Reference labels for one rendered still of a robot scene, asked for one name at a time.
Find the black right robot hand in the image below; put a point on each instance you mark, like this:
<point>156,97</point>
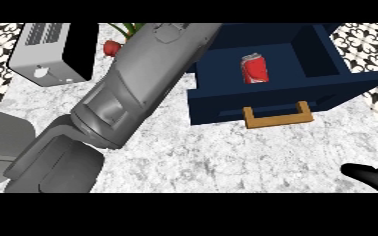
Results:
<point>365,175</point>

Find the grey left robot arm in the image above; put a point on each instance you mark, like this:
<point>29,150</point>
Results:
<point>134,80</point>

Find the navy blue drawer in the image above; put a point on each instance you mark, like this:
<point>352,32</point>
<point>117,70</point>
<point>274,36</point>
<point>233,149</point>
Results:
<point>281,90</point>

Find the red soda can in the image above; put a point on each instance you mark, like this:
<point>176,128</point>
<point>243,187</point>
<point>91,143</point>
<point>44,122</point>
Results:
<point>256,69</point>

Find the grey toaster appliance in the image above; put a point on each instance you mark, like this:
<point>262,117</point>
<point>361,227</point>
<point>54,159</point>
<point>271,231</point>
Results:
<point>46,53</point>

